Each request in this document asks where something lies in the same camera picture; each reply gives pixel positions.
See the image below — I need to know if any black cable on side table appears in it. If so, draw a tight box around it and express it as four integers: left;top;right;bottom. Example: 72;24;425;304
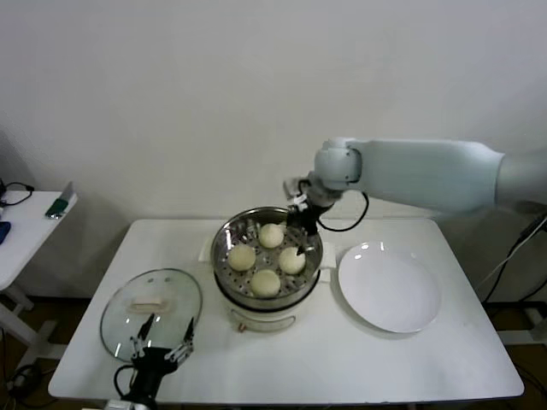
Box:
0;179;36;207

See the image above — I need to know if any white electric cooker pot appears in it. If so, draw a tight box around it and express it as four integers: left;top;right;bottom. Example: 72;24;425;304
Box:
199;238;332;335

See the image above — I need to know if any white side table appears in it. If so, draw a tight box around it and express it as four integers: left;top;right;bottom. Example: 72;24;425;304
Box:
0;190;81;358

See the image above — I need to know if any white cabinet stand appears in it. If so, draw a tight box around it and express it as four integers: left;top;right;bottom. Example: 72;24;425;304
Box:
482;200;547;347

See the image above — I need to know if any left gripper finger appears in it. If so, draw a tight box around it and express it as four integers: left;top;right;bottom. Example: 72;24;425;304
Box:
128;313;156;359
168;316;197;360

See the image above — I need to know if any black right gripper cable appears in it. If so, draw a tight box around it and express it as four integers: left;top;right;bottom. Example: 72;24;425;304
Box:
317;190;370;232

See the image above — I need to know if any white cable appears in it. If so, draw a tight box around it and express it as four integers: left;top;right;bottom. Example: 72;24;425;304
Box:
477;249;527;288

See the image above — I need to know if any round glass lid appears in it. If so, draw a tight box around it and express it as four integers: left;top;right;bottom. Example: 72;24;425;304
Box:
99;267;203;363

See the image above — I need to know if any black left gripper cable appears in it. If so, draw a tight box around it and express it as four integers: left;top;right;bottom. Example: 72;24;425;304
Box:
113;365;134;395

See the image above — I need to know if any black cable with plug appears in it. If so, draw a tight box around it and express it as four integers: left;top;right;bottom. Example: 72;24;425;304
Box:
485;213;547;305

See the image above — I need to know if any white round plate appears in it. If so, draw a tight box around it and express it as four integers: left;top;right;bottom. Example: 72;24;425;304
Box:
337;242;442;334

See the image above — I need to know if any white steamed baozi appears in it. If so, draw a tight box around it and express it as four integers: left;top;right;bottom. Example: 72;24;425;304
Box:
227;244;256;273
250;268;281;299
259;222;286;249
278;246;308;275

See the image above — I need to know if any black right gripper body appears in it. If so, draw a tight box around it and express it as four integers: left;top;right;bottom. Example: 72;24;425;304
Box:
285;202;321;235

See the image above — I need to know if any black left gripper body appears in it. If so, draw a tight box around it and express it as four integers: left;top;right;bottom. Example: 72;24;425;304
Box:
129;347;179;397

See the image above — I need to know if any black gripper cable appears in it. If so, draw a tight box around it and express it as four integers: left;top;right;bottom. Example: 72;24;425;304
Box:
317;190;370;232
113;365;134;395

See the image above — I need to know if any stainless steel steamer basket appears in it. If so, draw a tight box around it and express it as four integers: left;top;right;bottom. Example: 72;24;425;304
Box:
199;207;338;302

